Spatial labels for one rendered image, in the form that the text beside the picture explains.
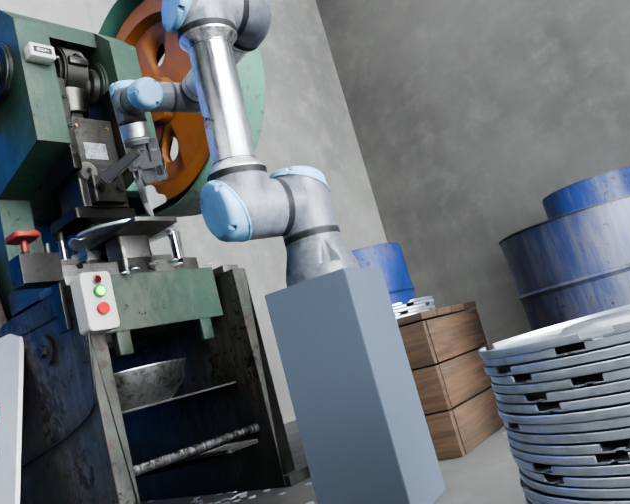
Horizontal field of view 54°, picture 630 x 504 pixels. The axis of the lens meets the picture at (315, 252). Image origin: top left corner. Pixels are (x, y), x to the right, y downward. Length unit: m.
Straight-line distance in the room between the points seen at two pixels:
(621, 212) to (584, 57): 3.07
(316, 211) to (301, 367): 0.30
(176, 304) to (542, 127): 3.38
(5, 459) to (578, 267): 1.47
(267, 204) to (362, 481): 0.52
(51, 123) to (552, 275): 1.38
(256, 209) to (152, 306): 0.62
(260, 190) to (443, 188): 3.79
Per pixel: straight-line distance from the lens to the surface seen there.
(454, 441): 1.54
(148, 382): 1.72
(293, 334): 1.16
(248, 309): 1.78
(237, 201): 1.11
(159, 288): 1.69
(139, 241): 1.78
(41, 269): 1.53
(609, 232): 1.57
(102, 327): 1.45
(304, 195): 1.19
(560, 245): 1.57
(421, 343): 1.52
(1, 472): 1.81
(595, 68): 4.55
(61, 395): 1.64
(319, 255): 1.17
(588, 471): 0.56
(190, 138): 2.18
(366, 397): 1.11
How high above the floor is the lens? 0.30
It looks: 10 degrees up
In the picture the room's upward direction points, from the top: 15 degrees counter-clockwise
